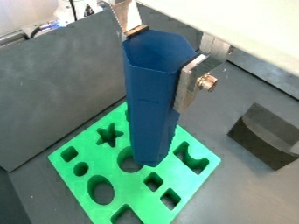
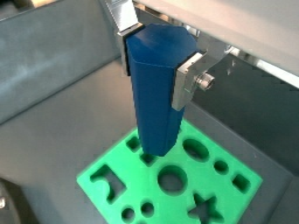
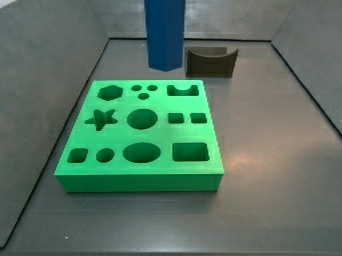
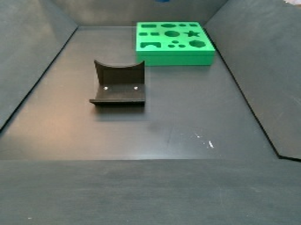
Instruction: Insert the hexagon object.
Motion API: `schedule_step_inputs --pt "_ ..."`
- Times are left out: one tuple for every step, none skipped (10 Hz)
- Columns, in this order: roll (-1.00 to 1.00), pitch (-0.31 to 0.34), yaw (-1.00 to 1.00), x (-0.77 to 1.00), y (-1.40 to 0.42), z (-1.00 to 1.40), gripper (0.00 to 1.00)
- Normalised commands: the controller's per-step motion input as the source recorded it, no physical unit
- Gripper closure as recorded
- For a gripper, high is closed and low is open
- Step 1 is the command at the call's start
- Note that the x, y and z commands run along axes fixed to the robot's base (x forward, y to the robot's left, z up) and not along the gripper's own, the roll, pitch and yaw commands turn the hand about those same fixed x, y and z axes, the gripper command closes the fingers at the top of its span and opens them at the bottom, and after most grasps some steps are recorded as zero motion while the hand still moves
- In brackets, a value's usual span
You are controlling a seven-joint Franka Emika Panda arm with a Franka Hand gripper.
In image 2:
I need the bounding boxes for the green shape sorter board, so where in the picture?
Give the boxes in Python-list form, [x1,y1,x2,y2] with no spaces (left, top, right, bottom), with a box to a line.
[77,122,262,224]

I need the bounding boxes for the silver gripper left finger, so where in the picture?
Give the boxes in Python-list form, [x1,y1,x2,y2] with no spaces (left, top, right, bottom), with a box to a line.
[101,0,143,76]

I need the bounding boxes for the blue hexagonal prism peg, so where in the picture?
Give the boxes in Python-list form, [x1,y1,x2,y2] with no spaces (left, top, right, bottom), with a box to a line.
[125,24,197,157]

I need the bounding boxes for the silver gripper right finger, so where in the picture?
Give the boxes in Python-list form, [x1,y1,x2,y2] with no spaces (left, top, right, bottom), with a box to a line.
[172,34,232,111]

